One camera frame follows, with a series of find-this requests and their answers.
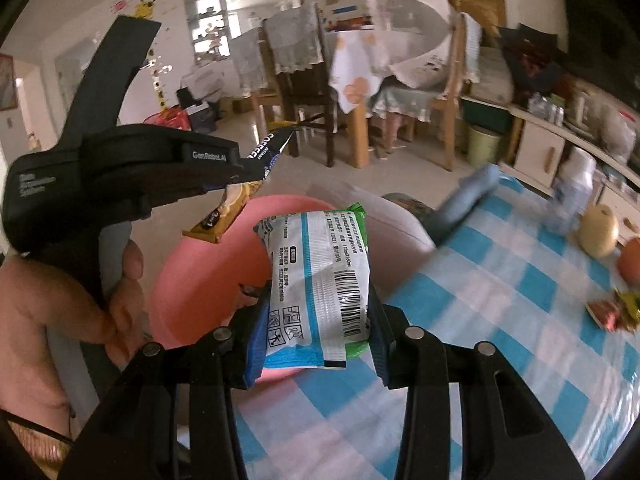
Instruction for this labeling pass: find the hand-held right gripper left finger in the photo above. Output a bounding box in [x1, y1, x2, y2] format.
[57, 285, 273, 480]

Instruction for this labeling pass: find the white green snack packet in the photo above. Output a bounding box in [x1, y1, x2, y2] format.
[252, 203, 374, 370]

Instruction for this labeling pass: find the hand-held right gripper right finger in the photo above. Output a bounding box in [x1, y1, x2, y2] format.
[367, 290, 586, 480]

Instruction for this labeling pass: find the wooden chair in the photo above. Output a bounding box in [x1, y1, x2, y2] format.
[429, 10, 482, 172]

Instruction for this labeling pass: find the clear plastic bag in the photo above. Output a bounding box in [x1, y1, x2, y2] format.
[600, 110, 640, 162]

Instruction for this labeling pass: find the green waste bin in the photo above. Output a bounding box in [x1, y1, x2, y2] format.
[467, 125, 503, 167]

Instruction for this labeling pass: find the white kettle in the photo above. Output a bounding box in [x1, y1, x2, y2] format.
[571, 89, 602, 129]

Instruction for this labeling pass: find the dark cloth bag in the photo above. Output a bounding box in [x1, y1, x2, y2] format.
[500, 25, 577, 97]

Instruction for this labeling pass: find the large yellow pear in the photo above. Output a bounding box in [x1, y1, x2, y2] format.
[579, 205, 620, 260]

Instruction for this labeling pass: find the white mesh food cover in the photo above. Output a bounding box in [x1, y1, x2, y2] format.
[367, 0, 459, 89]

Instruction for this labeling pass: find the blue rolled cushion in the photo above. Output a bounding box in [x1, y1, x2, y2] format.
[430, 166, 503, 249]

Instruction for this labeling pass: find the red crumpled wrapper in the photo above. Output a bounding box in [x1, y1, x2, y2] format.
[585, 300, 624, 331]

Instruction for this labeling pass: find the gold green crumpled wrapper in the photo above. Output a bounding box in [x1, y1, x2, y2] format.
[614, 290, 640, 334]

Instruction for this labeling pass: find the blue checked tablecloth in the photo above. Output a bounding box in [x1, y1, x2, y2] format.
[175, 175, 640, 480]

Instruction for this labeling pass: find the lace covered chair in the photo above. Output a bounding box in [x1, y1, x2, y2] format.
[259, 4, 337, 168]

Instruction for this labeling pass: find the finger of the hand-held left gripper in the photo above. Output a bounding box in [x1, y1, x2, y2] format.
[200, 127, 300, 195]

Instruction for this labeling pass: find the brown coffee sachet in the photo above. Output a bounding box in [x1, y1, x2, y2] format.
[181, 114, 327, 246]

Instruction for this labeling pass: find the white milk bottle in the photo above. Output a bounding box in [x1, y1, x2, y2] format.
[547, 147, 599, 237]

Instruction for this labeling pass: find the white printed dining tablecloth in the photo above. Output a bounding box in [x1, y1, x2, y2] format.
[327, 30, 397, 114]

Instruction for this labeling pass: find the red apple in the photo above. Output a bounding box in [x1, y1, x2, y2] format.
[617, 237, 640, 284]

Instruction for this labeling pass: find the pink plastic basin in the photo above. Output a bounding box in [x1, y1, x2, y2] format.
[149, 195, 347, 384]

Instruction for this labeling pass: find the person's left hand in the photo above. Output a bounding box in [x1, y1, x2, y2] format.
[0, 237, 152, 368]

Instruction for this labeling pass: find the person's left forearm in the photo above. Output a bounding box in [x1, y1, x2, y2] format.
[0, 332, 71, 442]

